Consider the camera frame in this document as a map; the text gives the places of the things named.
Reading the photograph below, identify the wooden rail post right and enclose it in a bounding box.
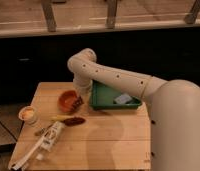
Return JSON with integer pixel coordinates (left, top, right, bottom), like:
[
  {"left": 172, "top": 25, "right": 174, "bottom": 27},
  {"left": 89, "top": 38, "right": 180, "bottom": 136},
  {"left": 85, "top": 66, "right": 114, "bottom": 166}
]
[{"left": 184, "top": 0, "right": 200, "bottom": 24}]

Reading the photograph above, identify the white tube bottle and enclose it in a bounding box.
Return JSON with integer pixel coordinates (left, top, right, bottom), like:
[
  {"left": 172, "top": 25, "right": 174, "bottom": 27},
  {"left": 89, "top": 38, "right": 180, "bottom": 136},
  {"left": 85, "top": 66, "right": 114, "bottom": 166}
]
[{"left": 36, "top": 121, "right": 64, "bottom": 161}]

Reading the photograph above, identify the wooden rail post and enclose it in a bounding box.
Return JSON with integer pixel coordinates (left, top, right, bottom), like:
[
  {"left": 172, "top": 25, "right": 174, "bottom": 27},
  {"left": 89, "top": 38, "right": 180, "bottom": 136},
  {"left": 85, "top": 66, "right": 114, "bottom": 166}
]
[
  {"left": 106, "top": 0, "right": 118, "bottom": 29},
  {"left": 184, "top": 0, "right": 200, "bottom": 24}
]

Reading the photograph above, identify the orange red bowl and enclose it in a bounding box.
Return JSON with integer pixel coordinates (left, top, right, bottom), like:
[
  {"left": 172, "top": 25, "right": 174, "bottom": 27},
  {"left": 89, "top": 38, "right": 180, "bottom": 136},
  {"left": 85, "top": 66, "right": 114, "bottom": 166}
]
[{"left": 58, "top": 90, "right": 79, "bottom": 113}]

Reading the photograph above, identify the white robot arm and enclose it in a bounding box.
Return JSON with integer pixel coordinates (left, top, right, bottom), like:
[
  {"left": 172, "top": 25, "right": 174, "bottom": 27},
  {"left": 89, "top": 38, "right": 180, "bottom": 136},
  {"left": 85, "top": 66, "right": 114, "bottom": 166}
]
[{"left": 67, "top": 48, "right": 200, "bottom": 171}]

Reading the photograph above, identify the dark red grape bunch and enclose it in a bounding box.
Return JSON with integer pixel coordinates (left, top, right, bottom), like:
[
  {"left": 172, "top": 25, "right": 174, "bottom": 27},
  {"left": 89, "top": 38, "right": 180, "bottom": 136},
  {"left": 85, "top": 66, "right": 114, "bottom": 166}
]
[{"left": 71, "top": 96, "right": 83, "bottom": 110}]

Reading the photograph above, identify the grey blue sponge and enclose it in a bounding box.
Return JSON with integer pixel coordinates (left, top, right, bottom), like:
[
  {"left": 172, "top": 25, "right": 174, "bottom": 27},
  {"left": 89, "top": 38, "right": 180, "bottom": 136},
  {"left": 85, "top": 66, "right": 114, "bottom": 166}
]
[{"left": 114, "top": 94, "right": 132, "bottom": 104}]

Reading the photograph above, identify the wooden rail post middle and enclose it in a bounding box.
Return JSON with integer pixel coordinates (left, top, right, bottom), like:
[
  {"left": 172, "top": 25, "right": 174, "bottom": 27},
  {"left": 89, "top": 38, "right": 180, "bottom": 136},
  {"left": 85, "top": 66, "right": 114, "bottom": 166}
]
[{"left": 106, "top": 0, "right": 118, "bottom": 29}]

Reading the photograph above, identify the green plastic tray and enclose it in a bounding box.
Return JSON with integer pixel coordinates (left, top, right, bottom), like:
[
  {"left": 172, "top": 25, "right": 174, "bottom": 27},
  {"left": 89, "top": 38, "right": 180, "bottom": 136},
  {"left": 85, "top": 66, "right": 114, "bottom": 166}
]
[{"left": 89, "top": 81, "right": 142, "bottom": 110}]

